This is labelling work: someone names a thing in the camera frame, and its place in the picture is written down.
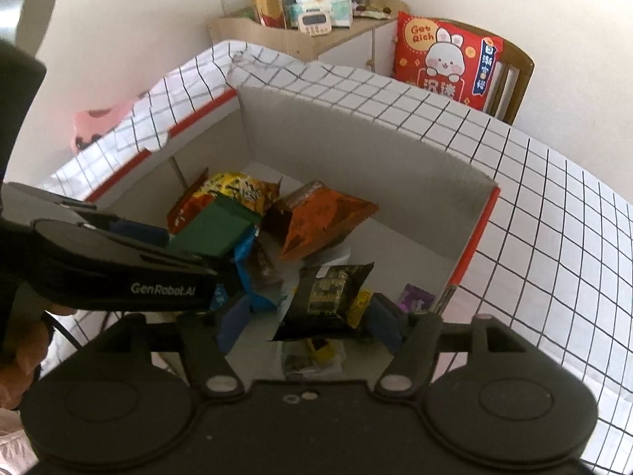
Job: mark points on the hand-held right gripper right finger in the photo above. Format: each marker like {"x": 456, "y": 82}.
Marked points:
{"x": 383, "y": 326}

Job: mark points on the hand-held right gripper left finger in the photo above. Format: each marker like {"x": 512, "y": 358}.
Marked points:
{"x": 235, "y": 324}

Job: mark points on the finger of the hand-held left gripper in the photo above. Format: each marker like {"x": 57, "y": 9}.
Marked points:
{"x": 198, "y": 263}
{"x": 138, "y": 235}

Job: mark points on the green snack packet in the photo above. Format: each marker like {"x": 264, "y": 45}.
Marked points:
{"x": 212, "y": 230}

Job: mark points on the purple candy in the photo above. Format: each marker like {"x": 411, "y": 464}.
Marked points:
{"x": 415, "y": 299}

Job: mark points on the blue snack packet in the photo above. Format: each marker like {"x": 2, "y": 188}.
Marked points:
{"x": 257, "y": 287}

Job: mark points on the clear packet with yellow food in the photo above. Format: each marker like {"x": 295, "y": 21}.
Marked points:
{"x": 340, "y": 358}

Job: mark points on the black snack packet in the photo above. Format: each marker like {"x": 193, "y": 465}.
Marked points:
{"x": 321, "y": 297}

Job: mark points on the red yellow snack packet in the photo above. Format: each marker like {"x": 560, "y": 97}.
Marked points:
{"x": 237, "y": 190}

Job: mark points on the orange brown snack packet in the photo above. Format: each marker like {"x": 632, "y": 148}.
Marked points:
{"x": 321, "y": 217}

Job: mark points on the white cardboard box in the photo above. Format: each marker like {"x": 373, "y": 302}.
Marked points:
{"x": 346, "y": 148}

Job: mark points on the person's left hand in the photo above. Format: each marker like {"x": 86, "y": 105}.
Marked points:
{"x": 27, "y": 371}

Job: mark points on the pink cushion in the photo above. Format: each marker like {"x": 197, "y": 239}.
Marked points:
{"x": 99, "y": 123}

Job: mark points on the white checked tablecloth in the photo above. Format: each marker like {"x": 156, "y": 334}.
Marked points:
{"x": 544, "y": 232}

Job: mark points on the wooden side cabinet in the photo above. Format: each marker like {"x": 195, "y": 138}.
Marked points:
{"x": 296, "y": 42}

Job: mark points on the orange drink bottle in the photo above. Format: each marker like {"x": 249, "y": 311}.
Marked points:
{"x": 269, "y": 5}

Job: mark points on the white kitchen timer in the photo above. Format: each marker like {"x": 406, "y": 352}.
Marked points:
{"x": 314, "y": 22}

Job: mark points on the red rabbit print cushion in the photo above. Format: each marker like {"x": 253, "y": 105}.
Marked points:
{"x": 445, "y": 59}

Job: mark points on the wooden chair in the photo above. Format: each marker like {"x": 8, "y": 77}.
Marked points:
{"x": 521, "y": 79}

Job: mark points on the tissue pack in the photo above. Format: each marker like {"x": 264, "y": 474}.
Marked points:
{"x": 336, "y": 10}

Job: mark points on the snack bars on cabinet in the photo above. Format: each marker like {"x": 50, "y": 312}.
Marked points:
{"x": 373, "y": 10}

